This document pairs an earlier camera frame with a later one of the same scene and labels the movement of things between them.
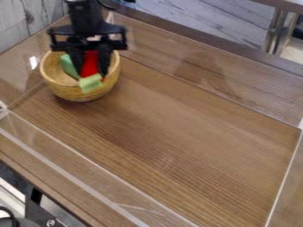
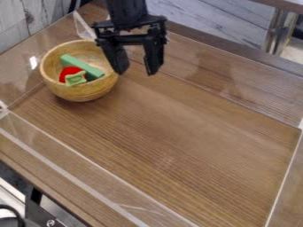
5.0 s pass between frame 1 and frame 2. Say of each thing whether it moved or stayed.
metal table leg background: stayed
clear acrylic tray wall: stayed
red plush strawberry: moved
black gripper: moved
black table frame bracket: stayed
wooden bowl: stayed
